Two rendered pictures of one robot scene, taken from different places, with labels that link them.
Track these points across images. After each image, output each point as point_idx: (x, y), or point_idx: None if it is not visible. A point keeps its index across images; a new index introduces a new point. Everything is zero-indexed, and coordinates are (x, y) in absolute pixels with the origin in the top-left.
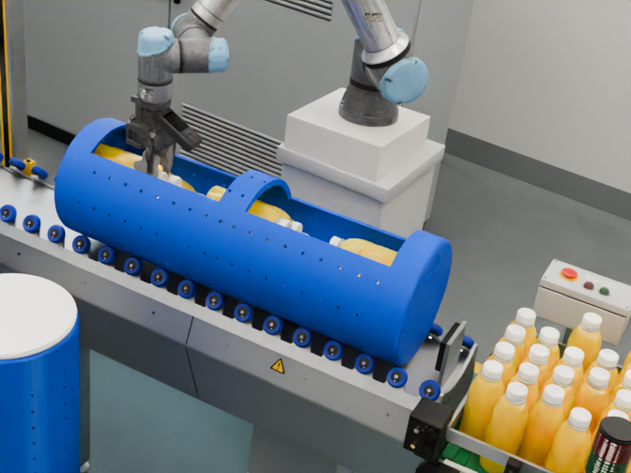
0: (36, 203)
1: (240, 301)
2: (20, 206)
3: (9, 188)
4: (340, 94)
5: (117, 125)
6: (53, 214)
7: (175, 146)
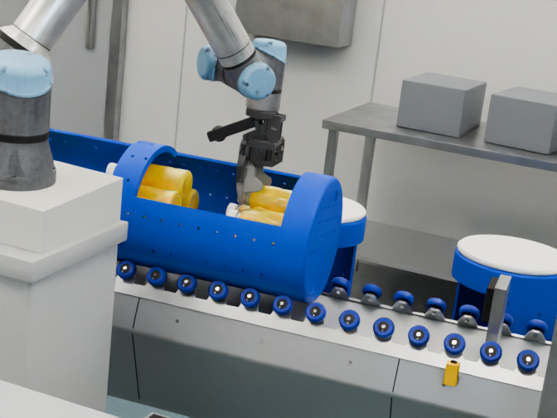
0: (398, 332)
1: (140, 266)
2: (409, 328)
3: (443, 345)
4: (47, 201)
5: (304, 176)
6: (370, 323)
7: (236, 169)
